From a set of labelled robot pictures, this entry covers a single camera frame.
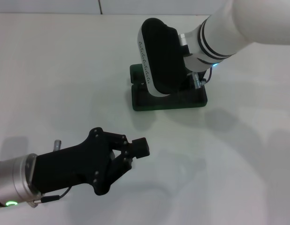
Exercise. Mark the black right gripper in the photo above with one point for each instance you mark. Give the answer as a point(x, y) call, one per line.
point(188, 82)

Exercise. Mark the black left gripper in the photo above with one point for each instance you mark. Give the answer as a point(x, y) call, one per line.
point(72, 164)

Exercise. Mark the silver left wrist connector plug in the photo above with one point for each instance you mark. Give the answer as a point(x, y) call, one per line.
point(57, 144)

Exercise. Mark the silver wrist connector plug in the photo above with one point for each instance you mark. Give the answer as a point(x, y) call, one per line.
point(197, 79)
point(57, 144)

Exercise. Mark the green glasses case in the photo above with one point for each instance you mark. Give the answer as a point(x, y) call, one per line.
point(177, 100)

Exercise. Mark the silver right wrist connector plug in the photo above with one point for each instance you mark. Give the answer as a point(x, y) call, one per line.
point(197, 79)

